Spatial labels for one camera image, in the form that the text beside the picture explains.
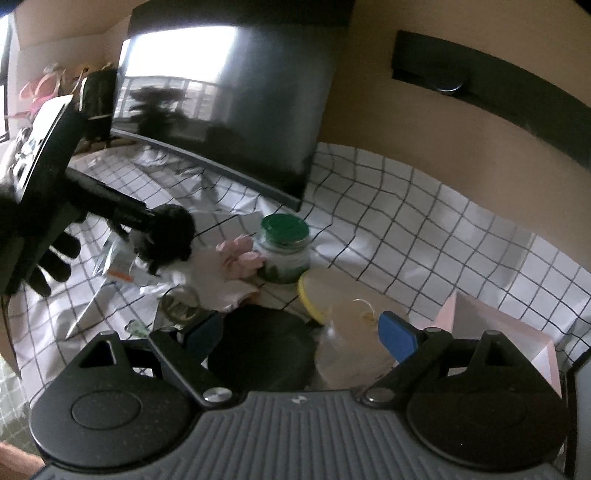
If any white packaged wipes packet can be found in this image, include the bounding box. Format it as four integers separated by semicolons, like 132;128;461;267
93;232;150;287

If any black mesh pouch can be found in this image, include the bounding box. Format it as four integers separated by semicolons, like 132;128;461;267
207;304;315;392

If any white cloth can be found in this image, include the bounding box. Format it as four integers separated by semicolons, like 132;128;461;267
139;248;259;313

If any black fluffy soft object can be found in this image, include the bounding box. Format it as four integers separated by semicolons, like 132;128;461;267
129;205;197;275

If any pink flower scrunchie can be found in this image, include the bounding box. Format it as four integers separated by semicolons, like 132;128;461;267
215;235;264;280

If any yellow round sponge pad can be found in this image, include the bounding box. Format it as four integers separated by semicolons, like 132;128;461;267
297;268;356;325

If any black gloved left hand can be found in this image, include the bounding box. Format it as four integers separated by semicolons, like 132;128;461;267
26;232;81;298

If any small glass cup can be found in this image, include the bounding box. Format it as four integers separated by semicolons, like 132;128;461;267
159;285;201;325

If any pink cardboard box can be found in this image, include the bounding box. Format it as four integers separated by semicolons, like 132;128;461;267
434;291;564;398

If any large clear plastic jar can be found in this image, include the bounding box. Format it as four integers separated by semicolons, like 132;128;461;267
315;298;398;390

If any black speaker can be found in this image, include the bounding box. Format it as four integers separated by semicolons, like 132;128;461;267
80;68;117;147

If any checkered white tablecloth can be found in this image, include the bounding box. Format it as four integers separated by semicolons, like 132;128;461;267
7;145;590;400

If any green lid glass jar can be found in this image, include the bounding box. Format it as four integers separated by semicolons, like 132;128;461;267
254;213;311;284

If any black television screen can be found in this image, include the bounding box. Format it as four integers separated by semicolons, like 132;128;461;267
111;1;353;209

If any black wall power strip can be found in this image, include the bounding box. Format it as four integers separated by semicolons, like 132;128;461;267
391;30;590;168

